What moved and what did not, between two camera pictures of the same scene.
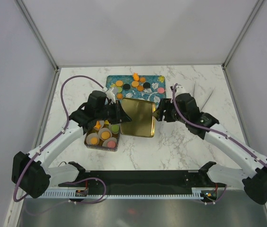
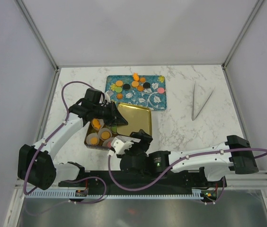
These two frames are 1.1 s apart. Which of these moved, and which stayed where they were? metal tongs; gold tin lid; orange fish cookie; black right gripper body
Moved: black right gripper body; gold tin lid
Stayed: orange fish cookie; metal tongs
